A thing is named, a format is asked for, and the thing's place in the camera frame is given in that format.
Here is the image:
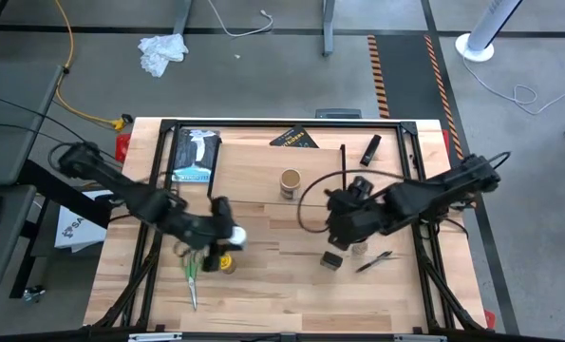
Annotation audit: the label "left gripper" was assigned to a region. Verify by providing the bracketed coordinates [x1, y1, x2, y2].
[170, 195, 239, 273]

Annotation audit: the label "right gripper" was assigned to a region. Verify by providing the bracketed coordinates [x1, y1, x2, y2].
[326, 175, 390, 252]

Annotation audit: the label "dark spice tin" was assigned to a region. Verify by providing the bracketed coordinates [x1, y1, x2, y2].
[320, 251, 345, 272]

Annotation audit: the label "tan-lid spice jar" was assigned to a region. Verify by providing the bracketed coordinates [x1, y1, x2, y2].
[279, 167, 303, 200]

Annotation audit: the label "wooden shelf black metal legs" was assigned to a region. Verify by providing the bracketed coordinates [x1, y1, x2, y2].
[207, 142, 348, 208]

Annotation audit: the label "black pen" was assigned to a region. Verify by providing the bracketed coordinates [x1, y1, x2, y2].
[355, 250, 400, 274]

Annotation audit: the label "black white illustrated book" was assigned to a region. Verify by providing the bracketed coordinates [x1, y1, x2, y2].
[171, 127, 222, 184]

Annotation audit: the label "black book yellow title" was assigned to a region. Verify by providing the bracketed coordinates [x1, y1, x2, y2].
[269, 124, 320, 149]

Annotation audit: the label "grey box device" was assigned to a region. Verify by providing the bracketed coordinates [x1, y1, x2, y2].
[314, 107, 363, 120]

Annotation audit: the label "crumpled white cloth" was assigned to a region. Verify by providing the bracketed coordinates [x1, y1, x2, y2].
[137, 32, 190, 79]

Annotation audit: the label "desk caster wheel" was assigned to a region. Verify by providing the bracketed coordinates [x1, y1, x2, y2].
[21, 283, 47, 305]

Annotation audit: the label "grey desk leg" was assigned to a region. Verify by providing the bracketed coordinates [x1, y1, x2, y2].
[321, 0, 337, 58]
[171, 0, 196, 37]

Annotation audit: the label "grey desk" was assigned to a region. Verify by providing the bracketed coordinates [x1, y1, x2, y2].
[0, 61, 65, 186]
[0, 184, 37, 310]

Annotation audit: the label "white tower fan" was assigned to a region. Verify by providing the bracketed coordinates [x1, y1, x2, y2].
[455, 0, 525, 64]

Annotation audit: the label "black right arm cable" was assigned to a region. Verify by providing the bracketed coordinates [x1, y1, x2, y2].
[296, 169, 406, 235]

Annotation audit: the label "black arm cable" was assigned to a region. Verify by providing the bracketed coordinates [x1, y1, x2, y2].
[47, 141, 122, 172]
[296, 169, 406, 235]

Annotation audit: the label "green-handled scissors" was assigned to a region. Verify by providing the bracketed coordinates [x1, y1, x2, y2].
[175, 240, 206, 313]

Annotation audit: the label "black table frame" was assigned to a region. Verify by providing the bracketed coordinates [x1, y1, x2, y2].
[91, 117, 485, 333]

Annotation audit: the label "yellow cable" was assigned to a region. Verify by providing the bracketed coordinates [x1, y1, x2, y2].
[53, 0, 134, 133]

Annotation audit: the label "black desk frame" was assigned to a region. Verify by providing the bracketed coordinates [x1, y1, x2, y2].
[9, 159, 113, 300]

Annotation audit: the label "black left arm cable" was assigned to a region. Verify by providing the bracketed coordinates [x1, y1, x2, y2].
[47, 141, 122, 172]

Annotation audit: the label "white cable with plug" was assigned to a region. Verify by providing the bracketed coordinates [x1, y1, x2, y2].
[208, 0, 274, 38]

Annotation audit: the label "white fan cable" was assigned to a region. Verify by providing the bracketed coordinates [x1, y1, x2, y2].
[461, 56, 565, 116]

